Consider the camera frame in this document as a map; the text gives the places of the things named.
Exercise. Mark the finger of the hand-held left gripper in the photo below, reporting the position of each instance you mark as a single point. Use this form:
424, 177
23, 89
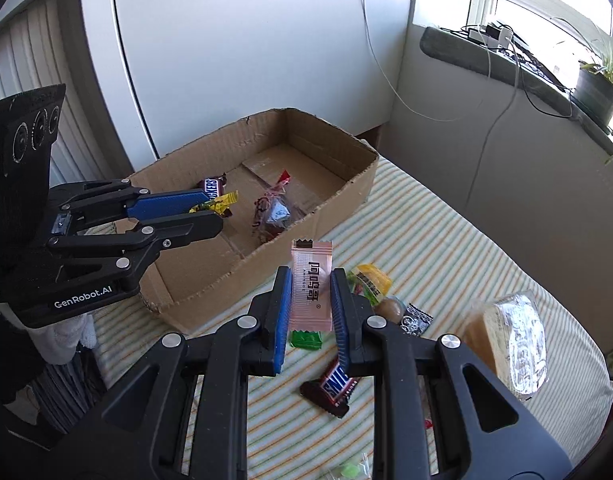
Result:
186, 227
161, 204

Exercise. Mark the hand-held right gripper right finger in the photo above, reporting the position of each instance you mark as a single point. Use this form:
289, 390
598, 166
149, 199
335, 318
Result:
338, 310

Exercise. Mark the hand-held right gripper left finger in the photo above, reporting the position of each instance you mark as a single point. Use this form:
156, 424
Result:
284, 310

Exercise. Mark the green snack packet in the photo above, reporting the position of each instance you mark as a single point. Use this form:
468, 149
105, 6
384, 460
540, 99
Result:
306, 341

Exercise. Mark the pink wafer packet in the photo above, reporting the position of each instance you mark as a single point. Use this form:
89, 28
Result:
311, 280

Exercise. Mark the green and yellow candy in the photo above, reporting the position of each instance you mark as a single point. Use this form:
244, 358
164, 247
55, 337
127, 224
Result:
219, 203

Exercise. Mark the yellow jelly cup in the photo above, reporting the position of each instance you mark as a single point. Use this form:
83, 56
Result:
374, 280

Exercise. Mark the brown chocolate bar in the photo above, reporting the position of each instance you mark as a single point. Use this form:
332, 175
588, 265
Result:
212, 187

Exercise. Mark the round brown snack ball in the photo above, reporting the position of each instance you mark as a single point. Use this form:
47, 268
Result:
390, 309

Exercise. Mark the cardboard box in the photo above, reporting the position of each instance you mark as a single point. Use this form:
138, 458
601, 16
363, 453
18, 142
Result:
211, 285

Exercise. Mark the dark blue-white chocolate bar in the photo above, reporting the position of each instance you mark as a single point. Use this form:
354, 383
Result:
331, 385

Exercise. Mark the black and white snack packet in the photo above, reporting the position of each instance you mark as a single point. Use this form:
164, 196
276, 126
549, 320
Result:
416, 317

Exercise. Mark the clear bag of red candy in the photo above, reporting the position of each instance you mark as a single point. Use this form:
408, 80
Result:
274, 212

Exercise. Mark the sliced bread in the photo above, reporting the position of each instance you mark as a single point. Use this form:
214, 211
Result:
511, 340

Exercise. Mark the white pleated blind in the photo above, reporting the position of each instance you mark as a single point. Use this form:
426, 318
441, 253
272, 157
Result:
26, 60

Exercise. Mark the striped tablecloth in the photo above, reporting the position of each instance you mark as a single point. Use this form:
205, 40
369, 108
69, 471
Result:
436, 240

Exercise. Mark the white cloth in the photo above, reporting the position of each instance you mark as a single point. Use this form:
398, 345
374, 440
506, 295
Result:
71, 335

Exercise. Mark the pale green candy clear wrapper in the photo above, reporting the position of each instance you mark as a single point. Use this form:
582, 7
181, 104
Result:
349, 470

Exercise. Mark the white cabinet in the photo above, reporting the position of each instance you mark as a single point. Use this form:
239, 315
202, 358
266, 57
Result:
236, 35

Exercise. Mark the dark striped cloth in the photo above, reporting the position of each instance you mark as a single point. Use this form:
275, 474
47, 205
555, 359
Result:
71, 390

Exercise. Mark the white power strip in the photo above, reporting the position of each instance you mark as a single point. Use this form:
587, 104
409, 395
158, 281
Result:
491, 35

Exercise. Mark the potted plant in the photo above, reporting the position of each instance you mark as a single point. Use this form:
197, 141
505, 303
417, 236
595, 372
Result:
596, 92

